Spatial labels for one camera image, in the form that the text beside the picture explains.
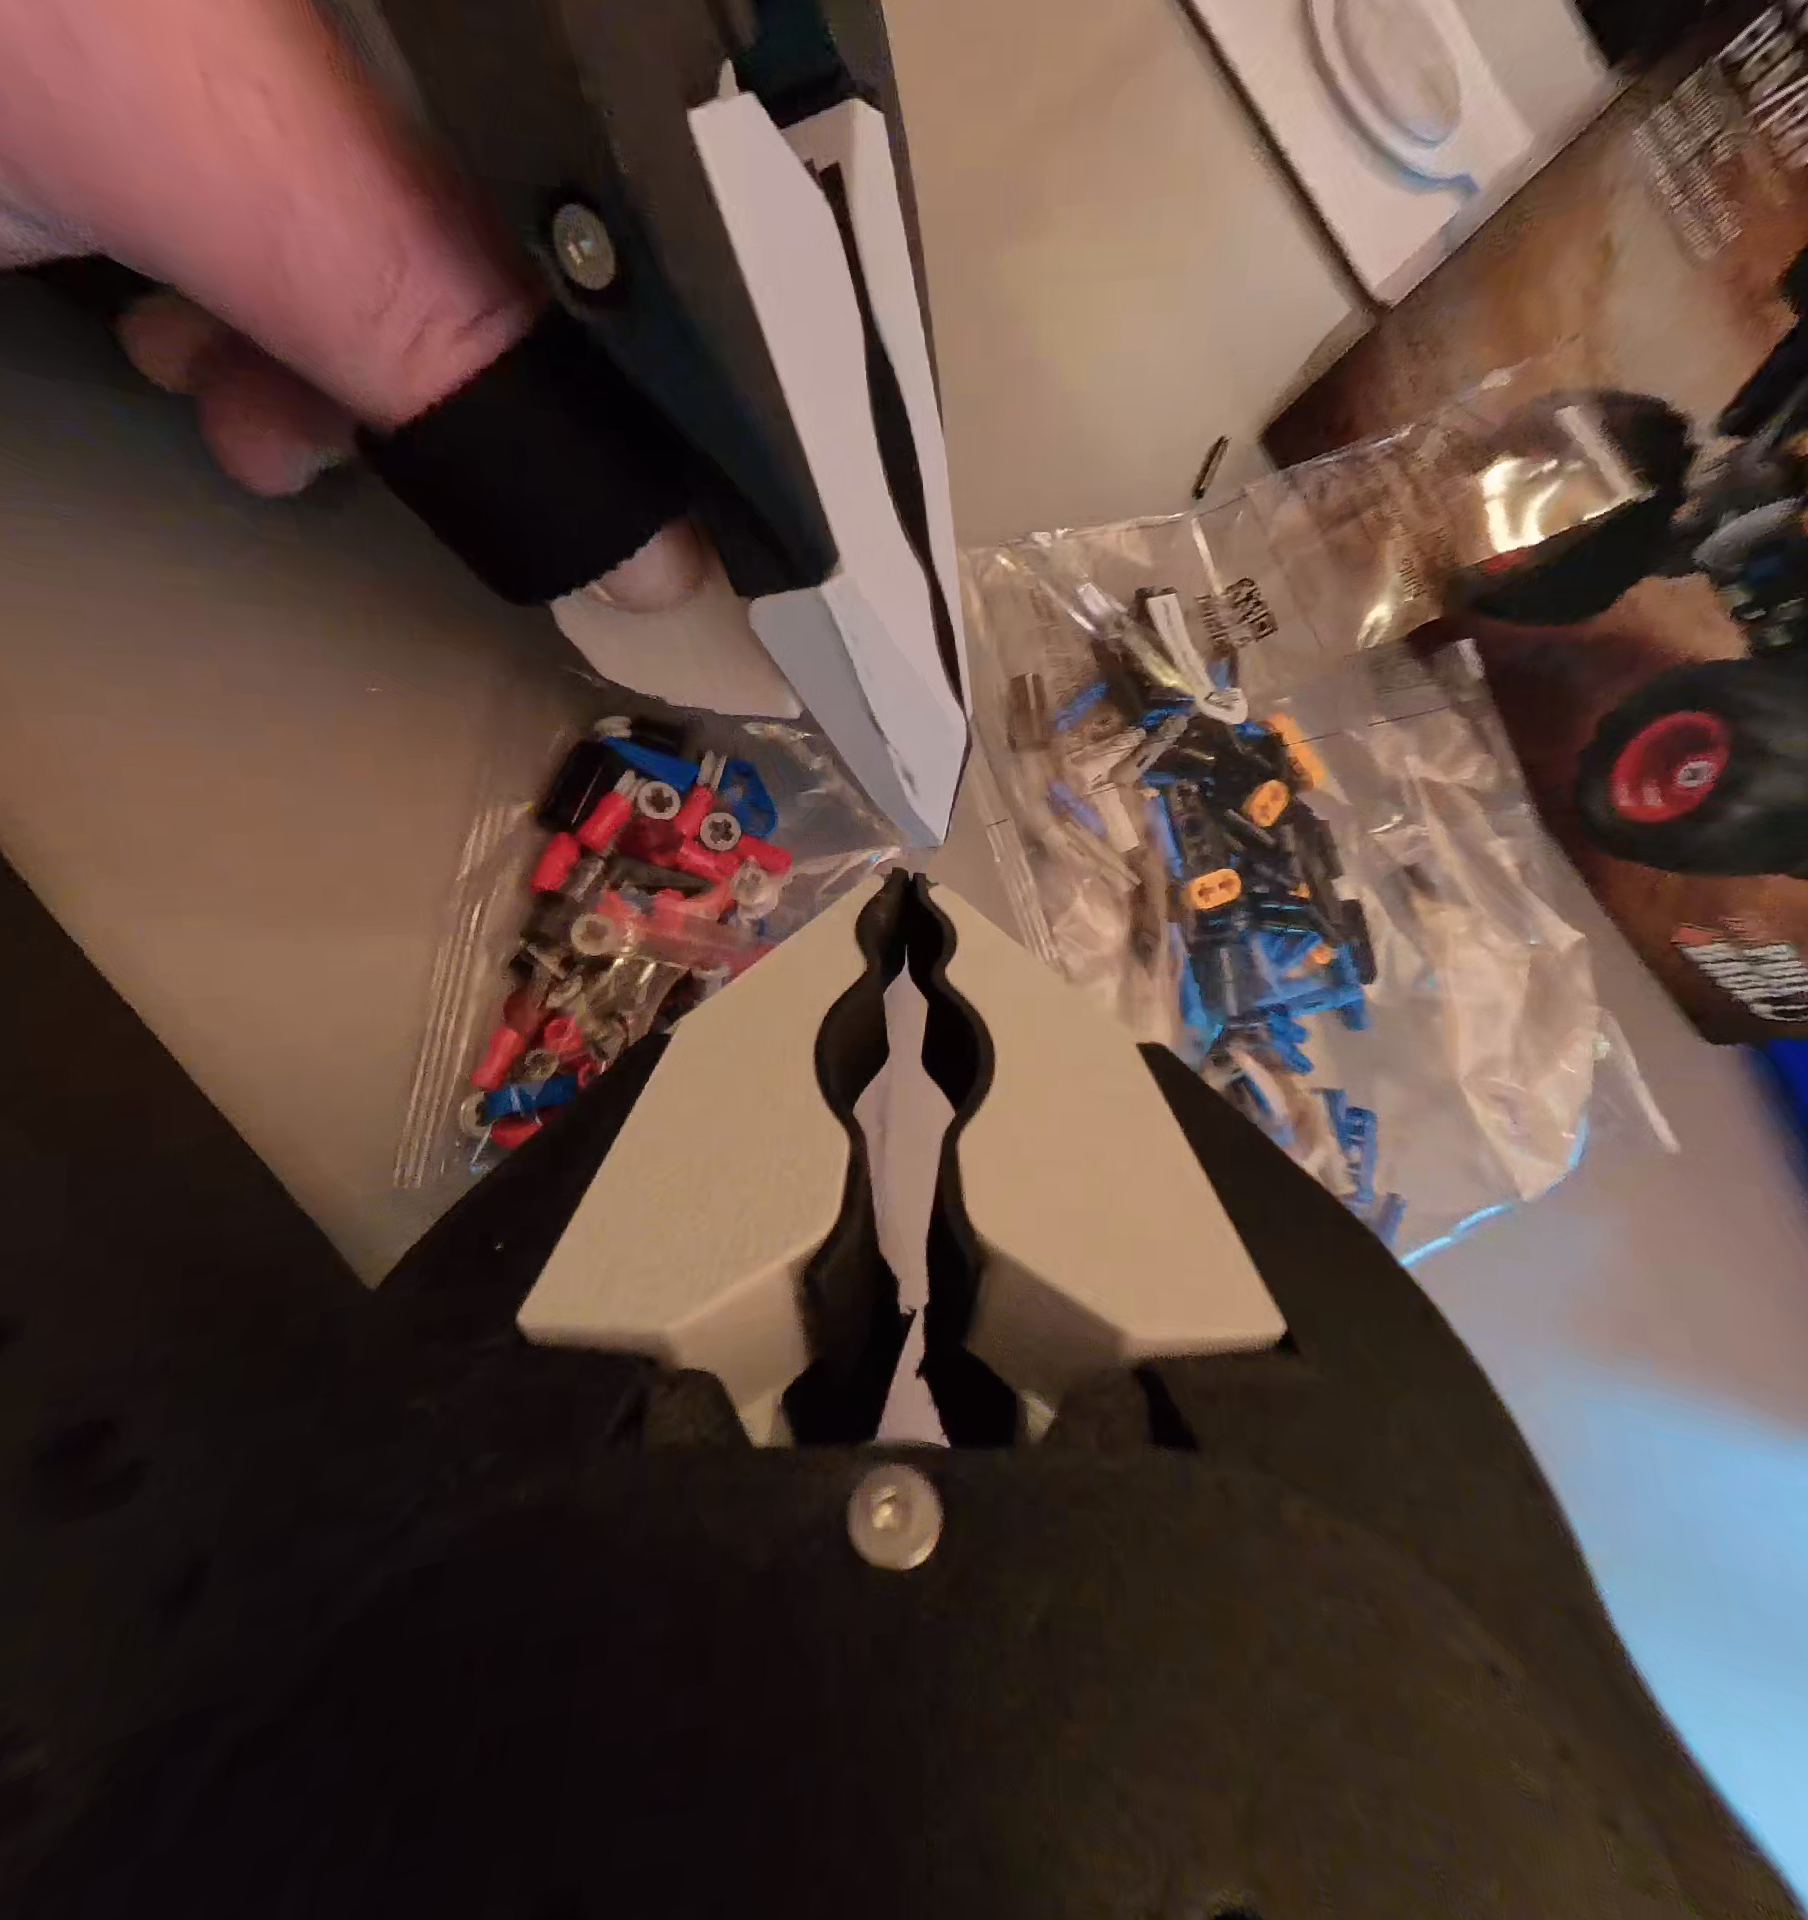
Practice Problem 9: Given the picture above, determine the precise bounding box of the person's left hand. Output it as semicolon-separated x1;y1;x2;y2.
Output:
0;0;710;621

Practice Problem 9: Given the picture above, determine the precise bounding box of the dark toy truck box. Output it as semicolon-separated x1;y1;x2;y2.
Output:
1261;0;1808;1044

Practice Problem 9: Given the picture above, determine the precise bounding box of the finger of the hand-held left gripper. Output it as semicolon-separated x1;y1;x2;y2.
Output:
689;90;974;849
781;98;974;715

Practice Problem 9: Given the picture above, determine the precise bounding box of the white sign stand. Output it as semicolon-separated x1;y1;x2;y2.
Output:
1181;0;1618;309

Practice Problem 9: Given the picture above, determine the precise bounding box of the bag of black blue parts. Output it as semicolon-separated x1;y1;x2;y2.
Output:
1251;352;1693;1269

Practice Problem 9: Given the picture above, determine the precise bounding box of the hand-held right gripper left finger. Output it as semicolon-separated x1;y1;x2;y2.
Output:
517;871;908;1450

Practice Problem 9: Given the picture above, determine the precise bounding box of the grey desk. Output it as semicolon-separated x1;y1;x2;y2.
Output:
0;0;1808;1920

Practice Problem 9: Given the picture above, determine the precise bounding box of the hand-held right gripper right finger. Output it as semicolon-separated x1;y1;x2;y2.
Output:
906;871;1288;1450

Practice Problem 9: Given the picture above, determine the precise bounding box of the clear bag of small pins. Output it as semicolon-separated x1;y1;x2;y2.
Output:
395;666;954;1446

